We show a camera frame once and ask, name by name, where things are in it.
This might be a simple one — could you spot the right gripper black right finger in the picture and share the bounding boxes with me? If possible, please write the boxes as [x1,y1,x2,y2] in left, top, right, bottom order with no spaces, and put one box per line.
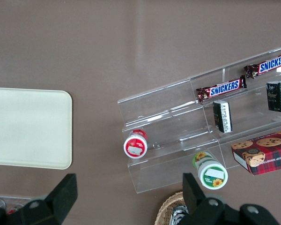
[182,172,226,225]

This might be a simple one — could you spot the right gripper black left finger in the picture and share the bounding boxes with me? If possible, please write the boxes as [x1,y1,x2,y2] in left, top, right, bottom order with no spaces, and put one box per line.
[20,172,79,225]

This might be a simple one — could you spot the oval tan wicker basket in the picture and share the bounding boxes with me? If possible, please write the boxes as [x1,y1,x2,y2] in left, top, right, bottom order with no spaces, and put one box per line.
[154,191,190,225]

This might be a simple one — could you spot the beige plastic tray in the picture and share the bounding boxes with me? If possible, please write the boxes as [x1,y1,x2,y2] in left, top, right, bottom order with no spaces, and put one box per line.
[0,87,73,170]

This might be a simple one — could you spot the stacked aluminium foil containers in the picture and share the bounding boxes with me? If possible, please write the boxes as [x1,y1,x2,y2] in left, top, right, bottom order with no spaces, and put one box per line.
[170,204,190,225]

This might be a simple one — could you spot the green lidded sunflower cup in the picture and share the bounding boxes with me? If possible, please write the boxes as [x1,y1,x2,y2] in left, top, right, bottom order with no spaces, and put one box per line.
[192,151,229,190]

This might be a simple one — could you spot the clear acrylic bottle rack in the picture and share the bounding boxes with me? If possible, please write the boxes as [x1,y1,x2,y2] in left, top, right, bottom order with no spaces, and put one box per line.
[0,195,33,215]

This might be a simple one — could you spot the red cola bottle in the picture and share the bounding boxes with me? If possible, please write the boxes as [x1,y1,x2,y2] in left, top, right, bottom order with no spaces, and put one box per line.
[6,202,25,215]

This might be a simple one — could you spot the clear acrylic stepped shelf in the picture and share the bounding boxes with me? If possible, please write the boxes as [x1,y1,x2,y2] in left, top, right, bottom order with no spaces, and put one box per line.
[117,45,281,194]

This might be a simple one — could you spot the red tartan cookie box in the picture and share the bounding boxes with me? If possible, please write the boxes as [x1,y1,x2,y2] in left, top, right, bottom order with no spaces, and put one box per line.
[231,129,281,176]

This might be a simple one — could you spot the red lidded cup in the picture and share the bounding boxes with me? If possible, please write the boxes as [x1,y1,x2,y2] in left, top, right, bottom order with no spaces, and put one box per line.
[123,128,148,159]

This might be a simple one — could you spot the small black box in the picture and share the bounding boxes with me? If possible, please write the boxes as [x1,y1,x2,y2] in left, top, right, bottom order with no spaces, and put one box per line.
[266,80,281,113]
[212,100,233,134]

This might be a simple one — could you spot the Snickers chocolate bar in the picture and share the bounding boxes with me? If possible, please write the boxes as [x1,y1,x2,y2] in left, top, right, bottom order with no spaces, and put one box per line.
[243,49,281,79]
[196,75,248,103]

